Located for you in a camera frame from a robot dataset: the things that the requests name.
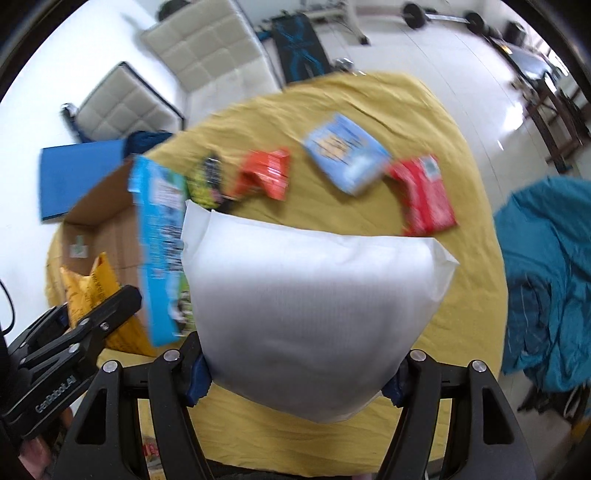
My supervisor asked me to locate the black yellow shoe wipes pack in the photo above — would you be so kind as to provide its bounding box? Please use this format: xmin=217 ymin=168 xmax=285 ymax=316
xmin=185 ymin=152 xmax=233 ymax=213

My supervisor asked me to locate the dark wooden chair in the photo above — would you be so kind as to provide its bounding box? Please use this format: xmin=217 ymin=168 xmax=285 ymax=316
xmin=486 ymin=36 xmax=590 ymax=175

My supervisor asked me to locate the barbell with black plates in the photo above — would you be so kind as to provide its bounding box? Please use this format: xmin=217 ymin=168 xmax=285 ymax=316
xmin=402 ymin=2 xmax=487 ymax=35

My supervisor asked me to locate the white quilted chair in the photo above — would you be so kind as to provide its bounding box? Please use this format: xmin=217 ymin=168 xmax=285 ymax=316
xmin=140 ymin=1 xmax=281 ymax=126
xmin=61 ymin=62 xmax=185 ymax=142

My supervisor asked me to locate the orange snack packet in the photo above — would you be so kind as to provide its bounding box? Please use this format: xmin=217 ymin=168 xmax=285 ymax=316
xmin=229 ymin=149 xmax=290 ymax=201

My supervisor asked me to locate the cardboard box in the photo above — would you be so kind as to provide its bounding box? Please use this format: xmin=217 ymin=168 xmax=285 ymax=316
xmin=61 ymin=155 xmax=198 ymax=348

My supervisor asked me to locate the white soft pillow pack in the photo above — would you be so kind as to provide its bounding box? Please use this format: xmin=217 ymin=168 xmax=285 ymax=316
xmin=181 ymin=203 xmax=458 ymax=423

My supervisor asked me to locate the red snack packet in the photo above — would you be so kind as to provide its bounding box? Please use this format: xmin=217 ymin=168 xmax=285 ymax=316
xmin=386 ymin=155 xmax=458 ymax=237

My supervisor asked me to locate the yellow plastic parcel bag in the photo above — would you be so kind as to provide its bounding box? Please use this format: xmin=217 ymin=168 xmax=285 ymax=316
xmin=60 ymin=252 xmax=155 ymax=356

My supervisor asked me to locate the white quilted chair left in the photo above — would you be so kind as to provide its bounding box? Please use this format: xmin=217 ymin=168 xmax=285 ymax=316
xmin=61 ymin=62 xmax=185 ymax=142

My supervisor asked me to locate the dark blue cloth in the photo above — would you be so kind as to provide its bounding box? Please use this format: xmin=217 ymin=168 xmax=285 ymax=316
xmin=123 ymin=131 xmax=172 ymax=157

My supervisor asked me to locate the white quilted chair right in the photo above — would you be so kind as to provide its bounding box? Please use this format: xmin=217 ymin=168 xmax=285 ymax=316
xmin=140 ymin=1 xmax=281 ymax=126

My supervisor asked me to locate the black blue exercise mat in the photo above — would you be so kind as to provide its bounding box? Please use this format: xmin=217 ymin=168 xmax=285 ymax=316
xmin=271 ymin=13 xmax=332 ymax=84

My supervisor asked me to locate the light blue tissue pack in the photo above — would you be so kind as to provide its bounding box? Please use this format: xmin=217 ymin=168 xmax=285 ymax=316
xmin=304 ymin=114 xmax=392 ymax=196

